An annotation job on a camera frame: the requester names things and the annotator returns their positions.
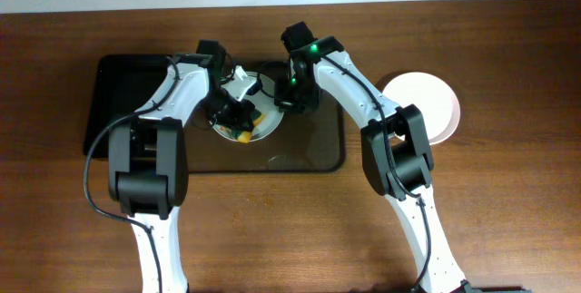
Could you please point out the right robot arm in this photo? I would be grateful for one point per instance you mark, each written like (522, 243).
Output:
(396, 156)

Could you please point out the white plate large stain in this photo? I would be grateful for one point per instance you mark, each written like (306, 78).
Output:
(435, 99)

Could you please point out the black rectangular tray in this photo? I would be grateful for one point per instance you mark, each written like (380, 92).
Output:
(124, 83)

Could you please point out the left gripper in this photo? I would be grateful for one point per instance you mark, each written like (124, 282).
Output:
(237, 116)

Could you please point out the pale blue plate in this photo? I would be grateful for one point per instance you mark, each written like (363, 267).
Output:
(264, 124)

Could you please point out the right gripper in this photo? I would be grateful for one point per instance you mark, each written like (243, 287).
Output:
(295, 101)

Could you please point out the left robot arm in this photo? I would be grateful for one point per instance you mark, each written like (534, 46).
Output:
(147, 162)

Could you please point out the green and yellow sponge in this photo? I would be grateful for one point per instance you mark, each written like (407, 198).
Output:
(244, 135)

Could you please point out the brown serving tray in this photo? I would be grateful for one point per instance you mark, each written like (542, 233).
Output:
(310, 142)

